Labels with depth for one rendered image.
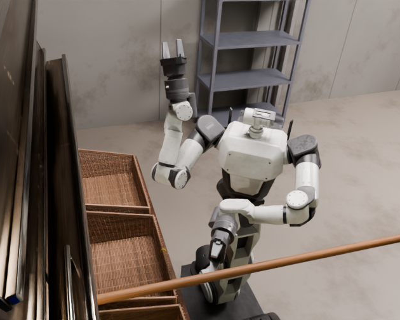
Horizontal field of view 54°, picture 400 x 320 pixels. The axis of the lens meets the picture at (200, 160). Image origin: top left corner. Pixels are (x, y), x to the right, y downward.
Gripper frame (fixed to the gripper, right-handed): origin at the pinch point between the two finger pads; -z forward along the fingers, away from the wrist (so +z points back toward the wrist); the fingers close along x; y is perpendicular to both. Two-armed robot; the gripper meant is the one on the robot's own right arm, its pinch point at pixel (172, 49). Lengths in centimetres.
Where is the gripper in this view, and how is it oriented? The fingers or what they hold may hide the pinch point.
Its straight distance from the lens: 152.1
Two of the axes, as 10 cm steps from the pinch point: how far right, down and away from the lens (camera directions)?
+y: -7.2, 2.3, -6.6
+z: 1.0, 9.7, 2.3
